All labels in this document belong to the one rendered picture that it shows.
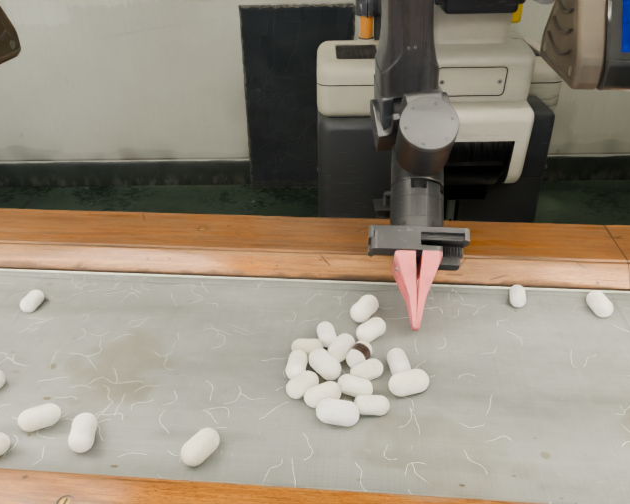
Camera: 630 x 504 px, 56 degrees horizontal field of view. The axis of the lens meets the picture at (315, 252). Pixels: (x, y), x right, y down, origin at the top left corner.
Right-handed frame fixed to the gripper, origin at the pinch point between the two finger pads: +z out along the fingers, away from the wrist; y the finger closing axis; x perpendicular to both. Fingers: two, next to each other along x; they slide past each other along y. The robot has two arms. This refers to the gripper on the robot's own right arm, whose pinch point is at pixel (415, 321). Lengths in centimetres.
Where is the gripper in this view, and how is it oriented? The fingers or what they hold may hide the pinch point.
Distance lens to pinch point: 62.1
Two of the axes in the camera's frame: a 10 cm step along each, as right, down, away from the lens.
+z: -0.6, 9.5, -3.1
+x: 0.7, 3.2, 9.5
